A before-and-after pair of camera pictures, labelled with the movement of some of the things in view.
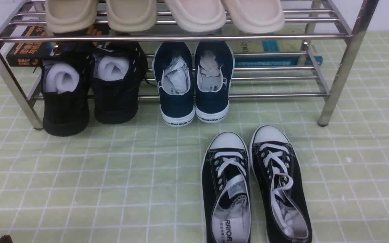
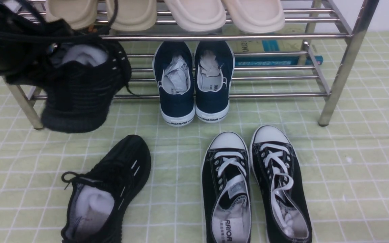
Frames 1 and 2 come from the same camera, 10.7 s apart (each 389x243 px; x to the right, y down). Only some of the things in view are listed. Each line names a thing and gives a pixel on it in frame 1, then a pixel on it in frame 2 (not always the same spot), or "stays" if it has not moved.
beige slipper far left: x=71 y=16 stays
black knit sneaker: x=118 y=67 to x=97 y=198
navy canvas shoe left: x=173 y=68 stays
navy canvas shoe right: x=214 y=68 stays
